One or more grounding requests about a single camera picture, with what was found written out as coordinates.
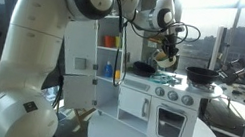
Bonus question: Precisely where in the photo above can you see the black wok pan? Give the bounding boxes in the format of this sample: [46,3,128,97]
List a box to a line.
[182,64,223,90]

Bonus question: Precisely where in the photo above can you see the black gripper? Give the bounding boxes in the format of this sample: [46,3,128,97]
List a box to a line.
[159,30,182,64]

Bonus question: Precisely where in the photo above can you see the yellow toy lemon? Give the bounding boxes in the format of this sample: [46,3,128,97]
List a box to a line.
[112,69,123,81]

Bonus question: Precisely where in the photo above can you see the black desk microscope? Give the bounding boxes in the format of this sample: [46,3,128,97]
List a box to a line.
[216,54,245,88]

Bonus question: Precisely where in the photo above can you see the yellow-green cup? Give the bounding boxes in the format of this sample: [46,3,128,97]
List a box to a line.
[113,35,124,50]

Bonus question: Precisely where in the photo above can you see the wooden stand legs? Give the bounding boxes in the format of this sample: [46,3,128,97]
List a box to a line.
[69,104,97,131]

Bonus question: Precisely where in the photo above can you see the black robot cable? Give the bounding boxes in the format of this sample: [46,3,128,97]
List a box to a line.
[29,0,208,131]

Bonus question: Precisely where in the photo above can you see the tall white cabinet door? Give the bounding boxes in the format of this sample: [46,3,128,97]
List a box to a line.
[56,14,108,82]

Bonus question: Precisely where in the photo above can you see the orange cup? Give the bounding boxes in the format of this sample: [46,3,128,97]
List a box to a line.
[102,34,117,50]

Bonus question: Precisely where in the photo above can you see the blue detergent bottle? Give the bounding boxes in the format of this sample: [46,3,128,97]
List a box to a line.
[102,59,115,79]

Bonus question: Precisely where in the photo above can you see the white toy kitchen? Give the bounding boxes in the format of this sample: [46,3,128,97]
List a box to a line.
[76,11,235,137]

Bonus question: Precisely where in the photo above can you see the teal toy burner plate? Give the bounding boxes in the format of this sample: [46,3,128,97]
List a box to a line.
[149,70,184,89]

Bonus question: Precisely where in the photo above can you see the yellow wrist camera mount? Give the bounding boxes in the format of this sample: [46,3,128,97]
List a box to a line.
[148,34,167,46]

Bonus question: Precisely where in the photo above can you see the short white cabinet door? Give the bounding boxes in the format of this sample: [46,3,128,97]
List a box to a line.
[58,72,101,114]

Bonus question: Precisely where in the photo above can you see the white bowl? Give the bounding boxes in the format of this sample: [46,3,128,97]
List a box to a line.
[149,48,179,72]

